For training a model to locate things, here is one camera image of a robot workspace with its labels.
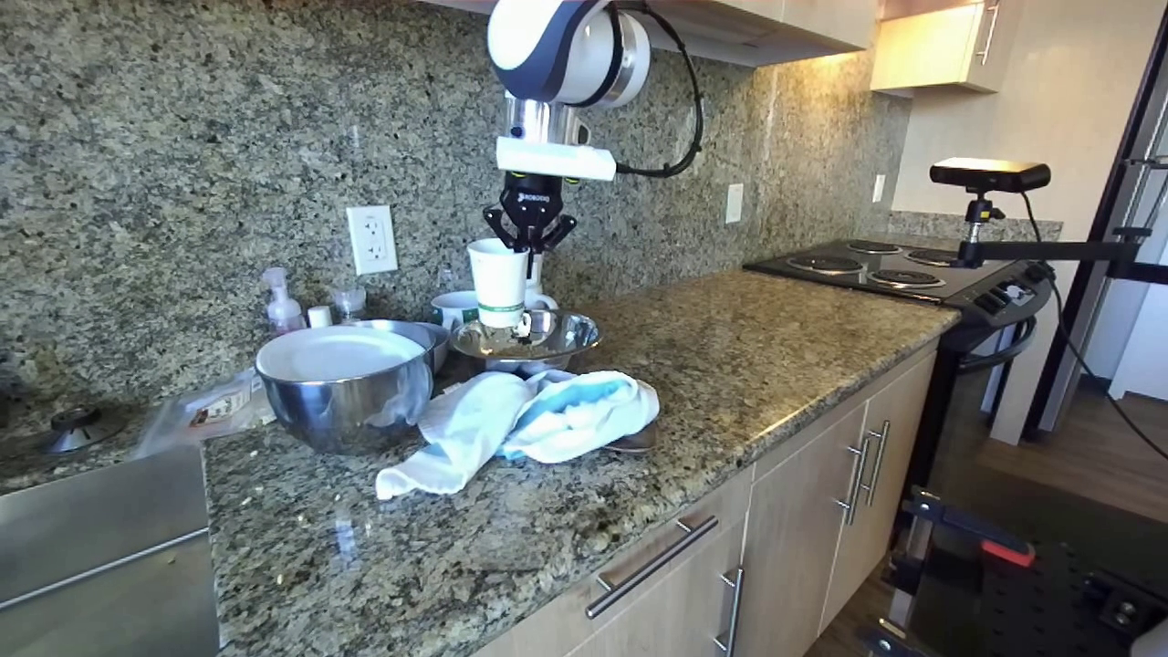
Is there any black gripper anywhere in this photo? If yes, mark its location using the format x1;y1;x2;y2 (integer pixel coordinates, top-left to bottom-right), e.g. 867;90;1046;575
478;170;580;255

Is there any white paper cup green stripe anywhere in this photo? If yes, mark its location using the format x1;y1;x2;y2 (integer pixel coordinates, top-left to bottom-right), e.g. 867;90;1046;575
467;233;536;334

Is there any small white bowl teal rim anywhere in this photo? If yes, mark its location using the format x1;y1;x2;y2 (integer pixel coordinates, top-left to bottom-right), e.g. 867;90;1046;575
429;288;486;333

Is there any large silver mixing bowl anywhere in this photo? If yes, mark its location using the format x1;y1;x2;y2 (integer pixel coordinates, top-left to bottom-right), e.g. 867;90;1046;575
247;317;453;457

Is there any glass dish with items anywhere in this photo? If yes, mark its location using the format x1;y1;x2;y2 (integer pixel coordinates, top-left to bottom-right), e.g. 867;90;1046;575
449;301;607;370

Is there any small clear glass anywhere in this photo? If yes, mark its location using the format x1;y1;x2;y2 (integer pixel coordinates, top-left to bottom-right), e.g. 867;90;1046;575
327;286;369;327

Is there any white cloth towel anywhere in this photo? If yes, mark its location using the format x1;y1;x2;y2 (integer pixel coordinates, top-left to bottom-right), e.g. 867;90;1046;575
372;365;534;508

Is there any clear soap bottle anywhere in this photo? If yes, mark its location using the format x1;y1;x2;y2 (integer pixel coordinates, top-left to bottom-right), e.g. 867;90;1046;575
260;261;310;339

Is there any beige upper cabinet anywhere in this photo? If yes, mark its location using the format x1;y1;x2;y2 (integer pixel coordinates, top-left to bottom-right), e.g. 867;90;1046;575
417;0;880;73

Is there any beige cabinet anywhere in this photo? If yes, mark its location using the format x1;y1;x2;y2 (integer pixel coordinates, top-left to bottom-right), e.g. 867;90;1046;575
467;339;950;657
417;0;880;73

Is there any black electric stove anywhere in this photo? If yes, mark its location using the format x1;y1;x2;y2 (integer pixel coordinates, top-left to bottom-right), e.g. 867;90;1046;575
739;237;1059;514

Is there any beige lower cabinet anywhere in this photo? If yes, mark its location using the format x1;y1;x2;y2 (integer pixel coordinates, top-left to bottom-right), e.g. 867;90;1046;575
467;339;950;657

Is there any clear plastic bag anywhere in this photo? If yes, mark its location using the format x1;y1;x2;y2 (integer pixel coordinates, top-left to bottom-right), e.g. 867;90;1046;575
133;370;272;457

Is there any black stand base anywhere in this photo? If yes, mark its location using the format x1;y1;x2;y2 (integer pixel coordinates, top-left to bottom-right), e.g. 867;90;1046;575
867;486;1168;657

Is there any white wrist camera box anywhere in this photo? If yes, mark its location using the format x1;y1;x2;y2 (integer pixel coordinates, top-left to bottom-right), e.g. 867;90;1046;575
494;130;619;187

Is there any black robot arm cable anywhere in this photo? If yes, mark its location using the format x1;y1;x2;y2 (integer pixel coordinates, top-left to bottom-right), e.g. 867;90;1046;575
608;5;708;181

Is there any horizontal steel drawer handle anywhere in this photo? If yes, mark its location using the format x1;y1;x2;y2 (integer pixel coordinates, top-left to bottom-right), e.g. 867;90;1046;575
582;508;722;621

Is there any vertical steel cabinet handle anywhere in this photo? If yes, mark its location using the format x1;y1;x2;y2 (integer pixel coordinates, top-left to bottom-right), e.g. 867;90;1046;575
714;558;747;657
835;424;876;530

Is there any black external camera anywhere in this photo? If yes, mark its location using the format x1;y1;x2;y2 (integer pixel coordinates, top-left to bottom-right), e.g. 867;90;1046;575
927;153;1056;197

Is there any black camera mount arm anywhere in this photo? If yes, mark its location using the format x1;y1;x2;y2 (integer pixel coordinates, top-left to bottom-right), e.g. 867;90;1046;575
953;187;1168;288

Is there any black camera cable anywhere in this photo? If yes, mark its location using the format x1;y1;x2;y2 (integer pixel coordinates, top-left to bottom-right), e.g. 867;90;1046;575
1018;191;1168;463

